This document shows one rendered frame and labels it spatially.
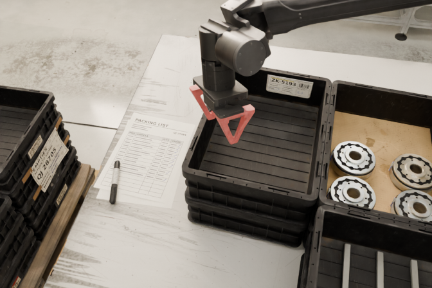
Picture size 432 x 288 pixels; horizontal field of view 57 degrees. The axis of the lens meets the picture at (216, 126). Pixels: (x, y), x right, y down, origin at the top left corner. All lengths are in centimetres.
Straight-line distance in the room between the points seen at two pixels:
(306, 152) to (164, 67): 67
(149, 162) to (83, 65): 163
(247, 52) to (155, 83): 86
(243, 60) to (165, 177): 63
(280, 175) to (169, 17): 223
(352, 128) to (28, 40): 242
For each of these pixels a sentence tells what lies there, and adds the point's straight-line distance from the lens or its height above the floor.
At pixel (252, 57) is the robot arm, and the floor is 127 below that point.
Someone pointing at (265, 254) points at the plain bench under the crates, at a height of 70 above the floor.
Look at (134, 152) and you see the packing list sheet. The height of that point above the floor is 70.
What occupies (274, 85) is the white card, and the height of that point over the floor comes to 88.
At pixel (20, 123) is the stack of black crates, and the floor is 49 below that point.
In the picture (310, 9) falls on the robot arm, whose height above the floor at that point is 131.
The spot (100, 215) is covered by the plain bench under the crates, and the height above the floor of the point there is 70.
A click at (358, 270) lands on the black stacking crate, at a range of 93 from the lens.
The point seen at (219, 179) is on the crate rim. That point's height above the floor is 93.
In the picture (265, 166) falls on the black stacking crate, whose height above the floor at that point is 83.
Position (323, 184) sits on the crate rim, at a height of 93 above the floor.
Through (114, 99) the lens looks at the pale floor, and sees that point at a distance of 245.
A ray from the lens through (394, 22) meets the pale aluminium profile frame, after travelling 302.
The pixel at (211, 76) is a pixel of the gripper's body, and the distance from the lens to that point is 68.
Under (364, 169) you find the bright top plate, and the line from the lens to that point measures 103.
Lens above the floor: 164
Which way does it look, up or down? 48 degrees down
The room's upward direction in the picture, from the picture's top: straight up
